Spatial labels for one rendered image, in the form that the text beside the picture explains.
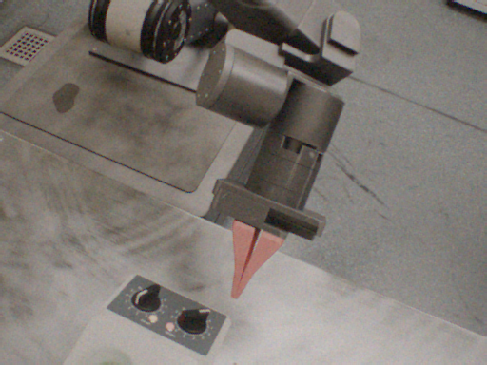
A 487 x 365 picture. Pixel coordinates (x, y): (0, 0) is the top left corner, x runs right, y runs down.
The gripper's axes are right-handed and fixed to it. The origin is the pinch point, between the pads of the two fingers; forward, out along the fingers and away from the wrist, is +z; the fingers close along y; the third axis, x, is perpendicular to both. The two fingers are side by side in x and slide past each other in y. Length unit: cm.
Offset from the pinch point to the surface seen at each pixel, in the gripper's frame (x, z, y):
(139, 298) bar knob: 3.5, 6.4, -9.5
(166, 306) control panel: 6.1, 6.9, -7.0
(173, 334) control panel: 2.9, 8.1, -4.7
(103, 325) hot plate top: -1.1, 8.6, -10.8
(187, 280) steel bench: 13.1, 5.4, -7.0
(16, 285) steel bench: 6.4, 12.9, -25.4
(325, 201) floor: 119, -5, 8
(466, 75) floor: 182, -79, 50
